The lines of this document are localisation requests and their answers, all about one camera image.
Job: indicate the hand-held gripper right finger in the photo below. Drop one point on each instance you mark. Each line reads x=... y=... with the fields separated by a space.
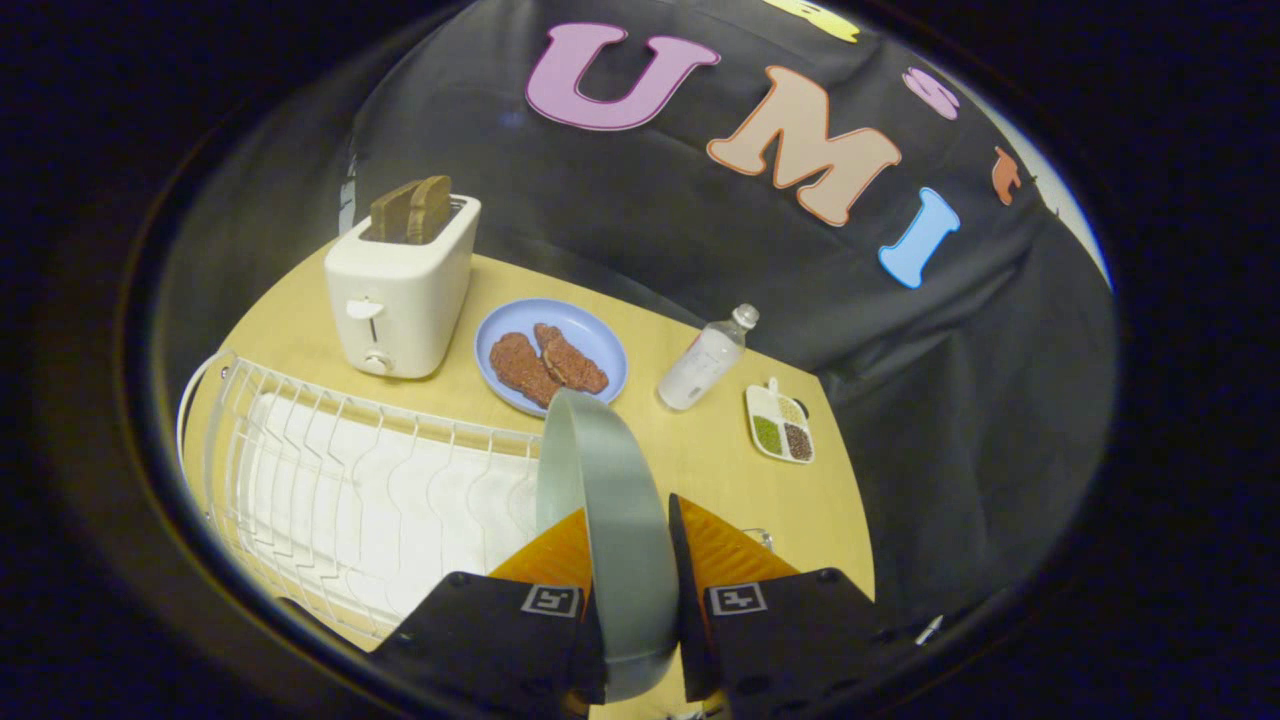
x=790 y=630

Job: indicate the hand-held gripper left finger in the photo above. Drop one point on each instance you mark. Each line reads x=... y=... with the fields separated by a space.
x=500 y=625

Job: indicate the grey plate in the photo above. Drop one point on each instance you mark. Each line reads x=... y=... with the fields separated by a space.
x=615 y=520

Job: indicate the white divided seasoning dish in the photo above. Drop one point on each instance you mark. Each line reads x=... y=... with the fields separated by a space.
x=780 y=425

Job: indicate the blue plate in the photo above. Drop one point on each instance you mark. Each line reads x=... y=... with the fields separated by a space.
x=590 y=345

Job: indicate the brown meat patty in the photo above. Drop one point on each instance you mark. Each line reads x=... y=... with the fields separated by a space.
x=522 y=368
x=570 y=360

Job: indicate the clear plastic bottle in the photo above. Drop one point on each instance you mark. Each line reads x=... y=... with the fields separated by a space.
x=705 y=360

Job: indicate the white toaster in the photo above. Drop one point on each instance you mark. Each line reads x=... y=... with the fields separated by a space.
x=400 y=300

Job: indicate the black backdrop cloth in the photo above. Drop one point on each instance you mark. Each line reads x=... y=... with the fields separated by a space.
x=700 y=250

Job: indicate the brown toast slice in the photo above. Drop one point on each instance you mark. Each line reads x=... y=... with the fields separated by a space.
x=392 y=213
x=432 y=208

